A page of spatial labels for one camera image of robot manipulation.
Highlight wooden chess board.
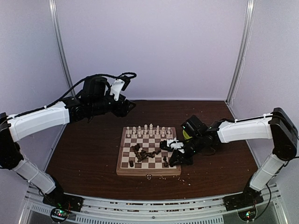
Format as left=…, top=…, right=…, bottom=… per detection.
left=116, top=124, right=181, bottom=178

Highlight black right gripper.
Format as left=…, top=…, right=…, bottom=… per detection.
left=169, top=135, right=205, bottom=166

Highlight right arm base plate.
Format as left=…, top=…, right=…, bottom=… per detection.
left=223, top=193, right=264, bottom=211

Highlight dark knight chess piece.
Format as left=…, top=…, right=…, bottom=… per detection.
left=163, top=156, right=169, bottom=168

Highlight left aluminium corner post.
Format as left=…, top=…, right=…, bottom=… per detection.
left=49, top=0, right=72, bottom=87

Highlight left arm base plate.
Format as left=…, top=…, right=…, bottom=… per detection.
left=43, top=194, right=84, bottom=212

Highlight aluminium corner post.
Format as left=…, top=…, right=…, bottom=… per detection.
left=226, top=0, right=256, bottom=106
left=49, top=0, right=72, bottom=87

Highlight aluminium front frame rail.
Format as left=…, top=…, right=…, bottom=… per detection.
left=20, top=183, right=285, bottom=224

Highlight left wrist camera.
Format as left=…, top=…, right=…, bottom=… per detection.
left=110, top=76, right=130, bottom=101

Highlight row of white chess pieces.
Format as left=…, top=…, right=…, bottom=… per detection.
left=123, top=123, right=176, bottom=139

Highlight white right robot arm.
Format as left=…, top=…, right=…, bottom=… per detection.
left=160, top=107, right=299, bottom=210

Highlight pile of dark chess pieces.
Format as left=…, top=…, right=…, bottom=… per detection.
left=130, top=144, right=161, bottom=162

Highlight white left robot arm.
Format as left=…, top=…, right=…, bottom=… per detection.
left=0, top=94, right=135, bottom=207

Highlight lime green bowl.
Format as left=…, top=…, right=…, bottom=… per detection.
left=183, top=130, right=191, bottom=140

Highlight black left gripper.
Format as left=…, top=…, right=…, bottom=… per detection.
left=90, top=90, right=136, bottom=117

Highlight right aluminium corner post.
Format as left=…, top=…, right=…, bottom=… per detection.
left=226, top=0, right=256, bottom=106

